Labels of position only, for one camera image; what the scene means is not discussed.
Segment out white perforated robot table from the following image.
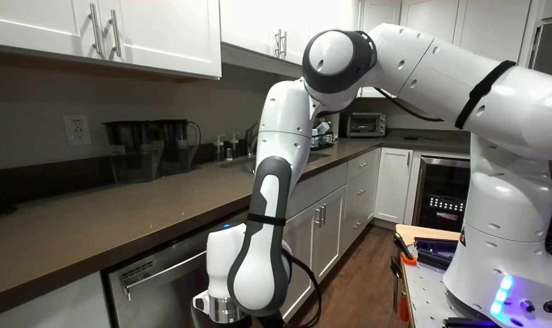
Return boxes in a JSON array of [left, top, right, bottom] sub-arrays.
[[401, 260, 501, 328]]

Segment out white upper cabinet with handles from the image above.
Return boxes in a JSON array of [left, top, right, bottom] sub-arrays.
[[0, 0, 224, 80]]

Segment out black device on table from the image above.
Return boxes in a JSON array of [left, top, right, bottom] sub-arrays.
[[412, 234, 461, 269]]

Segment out orange clamp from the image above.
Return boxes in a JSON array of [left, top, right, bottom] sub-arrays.
[[397, 245, 419, 267]]

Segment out dish rack with dishes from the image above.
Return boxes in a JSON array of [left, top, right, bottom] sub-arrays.
[[309, 116, 339, 151]]

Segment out small dark water pitcher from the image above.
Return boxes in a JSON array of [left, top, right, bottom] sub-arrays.
[[158, 118, 204, 174]]

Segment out white upper cabinet row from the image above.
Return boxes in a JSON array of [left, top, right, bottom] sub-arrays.
[[355, 0, 535, 39]]

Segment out white narrow lower cabinet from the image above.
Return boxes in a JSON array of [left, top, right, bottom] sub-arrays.
[[373, 145, 422, 225]]

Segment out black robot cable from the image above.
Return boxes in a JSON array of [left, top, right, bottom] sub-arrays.
[[280, 247, 324, 328]]

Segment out white end cabinet panel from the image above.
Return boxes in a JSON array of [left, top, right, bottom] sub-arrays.
[[0, 271, 111, 328]]

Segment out white wall outlet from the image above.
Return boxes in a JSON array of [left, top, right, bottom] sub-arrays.
[[64, 112, 93, 145]]

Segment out light wooden board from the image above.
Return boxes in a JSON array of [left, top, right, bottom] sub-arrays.
[[393, 222, 463, 245]]

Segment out stainless steel dishwasher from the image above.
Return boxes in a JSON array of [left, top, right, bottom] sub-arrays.
[[100, 223, 253, 328]]

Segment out white lower cabinet row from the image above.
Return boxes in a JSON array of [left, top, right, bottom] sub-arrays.
[[279, 147, 382, 324]]

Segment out silver toaster oven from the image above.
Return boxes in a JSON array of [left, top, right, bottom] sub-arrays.
[[346, 110, 388, 140]]

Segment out white cabinet row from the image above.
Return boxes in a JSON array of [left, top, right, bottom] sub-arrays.
[[355, 0, 535, 39], [279, 147, 382, 324]]

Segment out white upper corner cabinet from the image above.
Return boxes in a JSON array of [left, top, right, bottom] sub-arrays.
[[218, 0, 362, 67]]

